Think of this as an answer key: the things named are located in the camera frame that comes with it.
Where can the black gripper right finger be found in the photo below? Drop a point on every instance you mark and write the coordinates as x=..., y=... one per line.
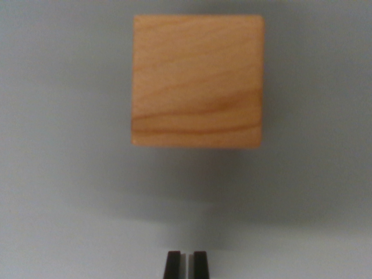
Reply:
x=200, y=266

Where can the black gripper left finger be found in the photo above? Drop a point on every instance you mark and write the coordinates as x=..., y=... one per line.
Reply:
x=173, y=266

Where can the wooden cube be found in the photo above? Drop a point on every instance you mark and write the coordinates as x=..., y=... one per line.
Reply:
x=197, y=81

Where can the grey plastic tray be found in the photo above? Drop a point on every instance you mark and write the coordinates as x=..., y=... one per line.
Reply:
x=305, y=145

